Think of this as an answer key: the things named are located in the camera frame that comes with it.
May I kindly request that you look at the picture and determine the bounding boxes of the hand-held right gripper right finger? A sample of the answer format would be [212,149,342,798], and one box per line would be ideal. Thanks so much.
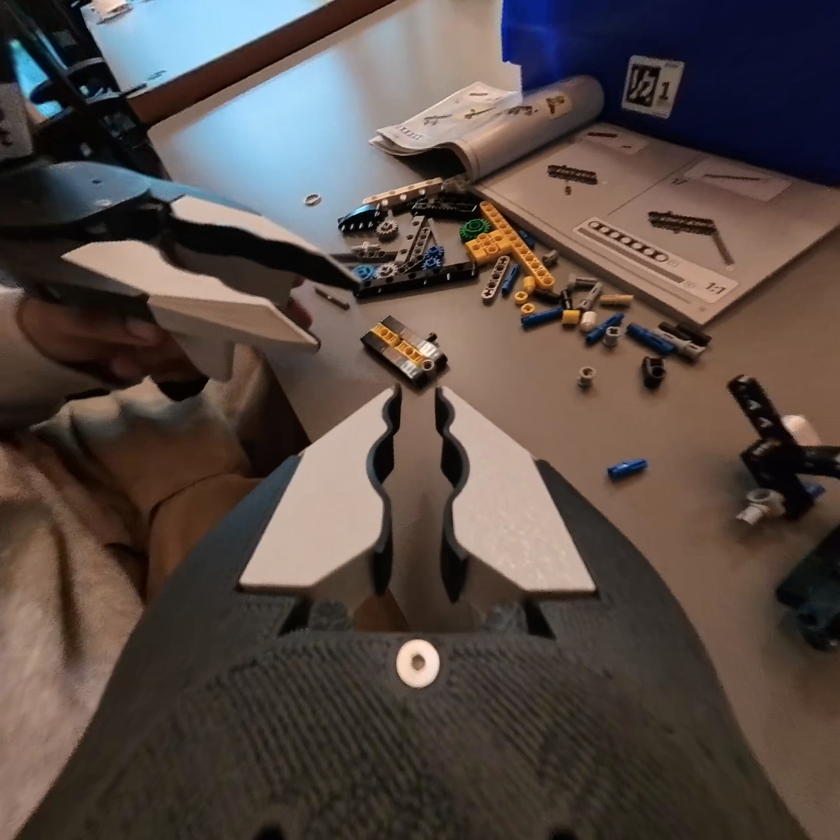
[434,386,598,605]

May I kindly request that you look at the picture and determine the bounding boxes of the yellow lego T plate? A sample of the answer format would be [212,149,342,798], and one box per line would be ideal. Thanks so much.
[465,231,519,265]

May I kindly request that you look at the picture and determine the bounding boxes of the person's tan pants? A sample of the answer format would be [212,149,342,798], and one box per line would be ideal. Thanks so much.
[144,459,283,601]

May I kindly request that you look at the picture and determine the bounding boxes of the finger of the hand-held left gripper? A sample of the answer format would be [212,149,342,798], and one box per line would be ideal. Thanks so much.
[164,196,362,293]
[62,239,320,382]

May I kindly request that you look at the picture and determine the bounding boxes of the wide light grey lego beam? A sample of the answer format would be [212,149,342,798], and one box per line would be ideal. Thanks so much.
[363,177,445,206]

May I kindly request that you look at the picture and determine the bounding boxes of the black toothed lego piece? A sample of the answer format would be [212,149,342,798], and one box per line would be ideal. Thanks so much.
[412,193,478,215]

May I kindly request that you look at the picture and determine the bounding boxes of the pile of small lego pins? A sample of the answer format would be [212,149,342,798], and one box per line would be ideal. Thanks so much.
[512,276,713,362]

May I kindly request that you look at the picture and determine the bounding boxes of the short grey lego beam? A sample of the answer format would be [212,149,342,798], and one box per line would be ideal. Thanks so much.
[394,217,435,271]

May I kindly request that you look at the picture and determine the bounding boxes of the person's left forearm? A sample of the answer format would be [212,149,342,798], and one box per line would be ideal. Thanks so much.
[0,282,73,434]

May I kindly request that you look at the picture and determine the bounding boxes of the black office chair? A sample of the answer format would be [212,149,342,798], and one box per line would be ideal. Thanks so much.
[0,0,165,178]

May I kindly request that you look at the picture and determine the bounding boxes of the person's left hand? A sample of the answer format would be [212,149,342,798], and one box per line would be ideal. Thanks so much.
[23,295,198,388]

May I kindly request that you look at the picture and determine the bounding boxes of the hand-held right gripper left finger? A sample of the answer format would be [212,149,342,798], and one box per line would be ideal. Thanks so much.
[239,384,403,608]

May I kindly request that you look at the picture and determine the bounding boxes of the person's grey sweatshirt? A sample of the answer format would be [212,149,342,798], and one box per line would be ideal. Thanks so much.
[0,387,263,840]

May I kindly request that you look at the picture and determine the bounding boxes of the black yellow lego beam assembly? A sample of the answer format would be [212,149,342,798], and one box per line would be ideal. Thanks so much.
[360,315,448,383]

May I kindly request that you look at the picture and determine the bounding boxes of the blue tagged plastic bin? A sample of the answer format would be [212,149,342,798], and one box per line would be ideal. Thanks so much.
[500,0,840,186]

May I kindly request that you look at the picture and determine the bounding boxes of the dark teal box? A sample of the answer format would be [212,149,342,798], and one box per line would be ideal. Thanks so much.
[776,543,840,652]

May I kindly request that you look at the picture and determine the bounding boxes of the lego instruction booklet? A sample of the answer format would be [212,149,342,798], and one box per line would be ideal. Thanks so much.
[369,74,840,327]

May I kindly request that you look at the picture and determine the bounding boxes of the long black lego beam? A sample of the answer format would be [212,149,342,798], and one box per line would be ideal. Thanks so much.
[354,261,480,299]

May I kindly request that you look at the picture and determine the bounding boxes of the long yellow lego beam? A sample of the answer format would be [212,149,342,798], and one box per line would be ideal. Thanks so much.
[479,200,559,294]

